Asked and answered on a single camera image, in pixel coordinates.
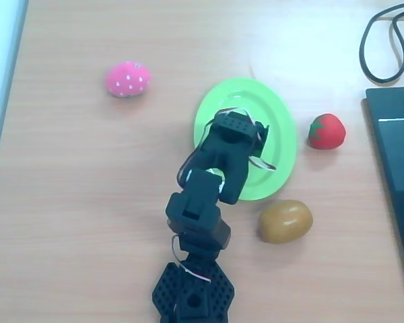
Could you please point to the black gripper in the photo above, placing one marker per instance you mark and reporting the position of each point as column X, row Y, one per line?
column 263, row 138

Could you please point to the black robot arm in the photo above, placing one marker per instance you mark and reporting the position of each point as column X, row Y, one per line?
column 202, row 202

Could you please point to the green oval plastic plate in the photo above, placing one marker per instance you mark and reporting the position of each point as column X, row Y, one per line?
column 279, row 117

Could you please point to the red toy strawberry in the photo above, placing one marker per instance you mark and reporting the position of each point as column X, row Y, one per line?
column 328, row 133

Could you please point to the brown toy kiwi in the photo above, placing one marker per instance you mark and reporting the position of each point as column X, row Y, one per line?
column 283, row 222

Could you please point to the pink plush strawberry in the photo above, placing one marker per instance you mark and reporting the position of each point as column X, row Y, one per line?
column 128, row 79

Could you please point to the black laptop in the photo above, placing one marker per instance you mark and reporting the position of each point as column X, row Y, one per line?
column 400, row 151

